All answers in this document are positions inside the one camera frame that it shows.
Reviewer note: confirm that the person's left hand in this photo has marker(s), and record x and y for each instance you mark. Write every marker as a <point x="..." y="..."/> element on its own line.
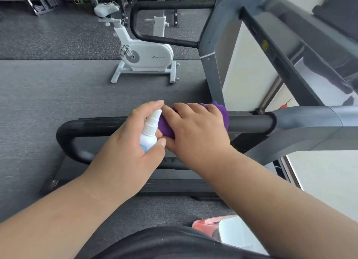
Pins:
<point x="117" y="166"/>

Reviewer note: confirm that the person's right hand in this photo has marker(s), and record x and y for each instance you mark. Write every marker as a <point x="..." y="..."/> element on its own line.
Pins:
<point x="198" y="138"/>

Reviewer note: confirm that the purple microfibre cloth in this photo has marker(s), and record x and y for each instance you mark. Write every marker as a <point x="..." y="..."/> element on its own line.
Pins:
<point x="223" y="116"/>

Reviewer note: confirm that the white spray bottle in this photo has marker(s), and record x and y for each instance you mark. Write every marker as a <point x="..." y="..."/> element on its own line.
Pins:
<point x="148" y="138"/>

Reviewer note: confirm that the black treadmill handrail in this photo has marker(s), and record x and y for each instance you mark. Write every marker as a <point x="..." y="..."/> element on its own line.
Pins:
<point x="246" y="123"/>
<point x="134" y="24"/>

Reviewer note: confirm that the person's right forearm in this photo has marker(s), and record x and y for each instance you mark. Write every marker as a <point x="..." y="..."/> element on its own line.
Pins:
<point x="279" y="211"/>

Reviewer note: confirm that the person's left forearm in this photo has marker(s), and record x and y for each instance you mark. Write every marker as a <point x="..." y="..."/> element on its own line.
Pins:
<point x="56" y="222"/>

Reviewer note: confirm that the grey treadmill base with uprights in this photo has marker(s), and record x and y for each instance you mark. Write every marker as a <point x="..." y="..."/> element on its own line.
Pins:
<point x="179" y="180"/>

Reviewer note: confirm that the black shirt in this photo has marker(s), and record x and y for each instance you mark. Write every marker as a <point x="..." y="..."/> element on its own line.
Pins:
<point x="167" y="244"/>

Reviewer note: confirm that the white exercise bike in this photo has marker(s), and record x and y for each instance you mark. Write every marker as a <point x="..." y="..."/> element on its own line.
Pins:
<point x="151" y="54"/>

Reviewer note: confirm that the white plastic tub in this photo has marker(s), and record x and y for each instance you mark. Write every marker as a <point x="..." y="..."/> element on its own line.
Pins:
<point x="237" y="233"/>

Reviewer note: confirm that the green resistance bands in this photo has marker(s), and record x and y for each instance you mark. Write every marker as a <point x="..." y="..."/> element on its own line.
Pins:
<point x="79" y="1"/>

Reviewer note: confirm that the grey gym machine frame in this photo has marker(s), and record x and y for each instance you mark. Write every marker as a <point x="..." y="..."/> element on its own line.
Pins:
<point x="42" y="1"/>

